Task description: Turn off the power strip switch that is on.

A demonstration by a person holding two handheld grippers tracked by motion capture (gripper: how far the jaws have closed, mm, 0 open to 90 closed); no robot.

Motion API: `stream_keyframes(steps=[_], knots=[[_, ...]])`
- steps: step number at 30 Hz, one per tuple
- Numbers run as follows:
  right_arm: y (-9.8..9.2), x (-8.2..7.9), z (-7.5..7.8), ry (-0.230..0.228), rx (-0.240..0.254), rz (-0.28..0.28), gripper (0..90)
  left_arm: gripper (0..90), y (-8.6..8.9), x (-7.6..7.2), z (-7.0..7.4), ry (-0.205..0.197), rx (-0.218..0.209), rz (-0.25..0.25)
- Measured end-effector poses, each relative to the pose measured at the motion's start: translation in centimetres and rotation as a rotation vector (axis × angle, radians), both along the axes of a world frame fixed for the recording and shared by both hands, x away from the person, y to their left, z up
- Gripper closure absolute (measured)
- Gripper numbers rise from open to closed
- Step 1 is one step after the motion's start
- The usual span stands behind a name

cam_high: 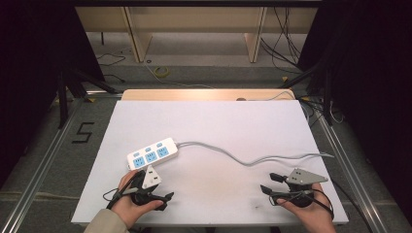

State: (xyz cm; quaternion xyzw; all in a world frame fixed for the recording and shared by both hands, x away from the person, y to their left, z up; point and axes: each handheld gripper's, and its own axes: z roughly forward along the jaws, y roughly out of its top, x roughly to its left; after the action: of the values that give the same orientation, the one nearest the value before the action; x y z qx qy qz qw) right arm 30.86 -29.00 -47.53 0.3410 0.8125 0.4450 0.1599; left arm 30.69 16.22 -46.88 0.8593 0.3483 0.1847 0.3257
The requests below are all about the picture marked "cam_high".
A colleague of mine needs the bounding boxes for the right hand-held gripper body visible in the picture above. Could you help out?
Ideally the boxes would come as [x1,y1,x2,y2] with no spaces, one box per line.
[284,167,329,209]

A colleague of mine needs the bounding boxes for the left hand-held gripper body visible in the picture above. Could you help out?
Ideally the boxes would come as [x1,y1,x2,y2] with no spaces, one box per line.
[130,164,163,207]

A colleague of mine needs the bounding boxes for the white power strip blue sockets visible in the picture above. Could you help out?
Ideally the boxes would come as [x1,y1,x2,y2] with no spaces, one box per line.
[125,137,180,172]

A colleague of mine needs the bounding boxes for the person's left hand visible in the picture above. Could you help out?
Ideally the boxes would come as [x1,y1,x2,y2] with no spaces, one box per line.
[111,169,165,229]

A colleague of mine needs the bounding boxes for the person's right hand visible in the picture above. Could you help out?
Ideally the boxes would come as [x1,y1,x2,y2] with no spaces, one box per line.
[276,182,338,233]

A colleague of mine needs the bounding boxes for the white table board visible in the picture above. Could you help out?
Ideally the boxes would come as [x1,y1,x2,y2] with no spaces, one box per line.
[70,99,350,227]

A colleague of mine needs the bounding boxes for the black tripod stand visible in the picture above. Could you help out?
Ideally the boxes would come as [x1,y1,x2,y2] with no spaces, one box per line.
[55,66,120,130]
[277,59,336,127]

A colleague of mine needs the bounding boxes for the wooden table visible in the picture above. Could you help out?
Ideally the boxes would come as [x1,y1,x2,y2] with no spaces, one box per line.
[120,88,296,102]

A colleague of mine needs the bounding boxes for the black curtain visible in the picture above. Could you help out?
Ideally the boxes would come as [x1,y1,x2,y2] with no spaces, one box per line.
[0,0,106,188]
[295,0,412,227]

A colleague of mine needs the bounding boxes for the beige wooden shelf unit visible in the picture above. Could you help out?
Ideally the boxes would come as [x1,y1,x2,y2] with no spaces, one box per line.
[74,6,319,64]

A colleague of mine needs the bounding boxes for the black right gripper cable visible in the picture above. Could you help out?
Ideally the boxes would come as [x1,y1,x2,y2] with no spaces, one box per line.
[269,188,335,221]

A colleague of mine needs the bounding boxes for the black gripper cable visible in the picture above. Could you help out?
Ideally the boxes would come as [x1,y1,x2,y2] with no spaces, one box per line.
[102,186,141,211]
[269,188,335,221]

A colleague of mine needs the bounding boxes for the grey power strip cable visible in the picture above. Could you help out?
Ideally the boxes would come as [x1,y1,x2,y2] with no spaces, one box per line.
[176,141,335,168]

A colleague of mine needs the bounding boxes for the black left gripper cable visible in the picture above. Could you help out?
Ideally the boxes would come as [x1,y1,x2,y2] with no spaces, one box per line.
[102,186,141,211]

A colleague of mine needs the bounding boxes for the aluminium floor rail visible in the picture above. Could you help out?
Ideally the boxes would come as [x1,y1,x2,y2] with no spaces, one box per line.
[315,106,392,233]
[0,90,123,233]

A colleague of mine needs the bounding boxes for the thin grey cable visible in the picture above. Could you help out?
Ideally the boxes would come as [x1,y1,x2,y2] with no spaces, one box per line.
[246,89,295,102]

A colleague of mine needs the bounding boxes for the white floor cable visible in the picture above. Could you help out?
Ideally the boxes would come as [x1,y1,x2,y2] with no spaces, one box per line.
[143,60,216,89]

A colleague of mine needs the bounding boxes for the yellow cable coil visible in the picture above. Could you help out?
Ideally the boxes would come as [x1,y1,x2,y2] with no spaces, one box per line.
[153,65,171,79]

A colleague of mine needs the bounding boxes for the black floor cable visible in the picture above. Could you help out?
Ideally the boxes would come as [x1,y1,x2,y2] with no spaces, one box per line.
[95,51,127,84]

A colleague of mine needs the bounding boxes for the bundle of black hanging cables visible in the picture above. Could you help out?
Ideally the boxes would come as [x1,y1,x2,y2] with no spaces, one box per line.
[259,6,307,75]

